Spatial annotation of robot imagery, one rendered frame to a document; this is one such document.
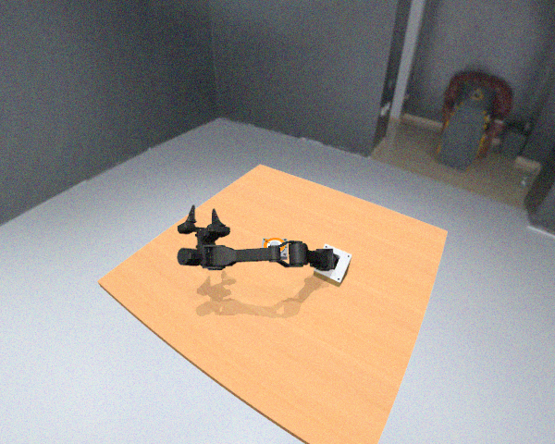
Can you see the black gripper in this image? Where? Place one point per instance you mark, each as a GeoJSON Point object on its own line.
{"type": "Point", "coordinates": [189, 226]}

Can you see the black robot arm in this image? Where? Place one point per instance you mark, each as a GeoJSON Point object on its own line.
{"type": "Point", "coordinates": [221, 256]}

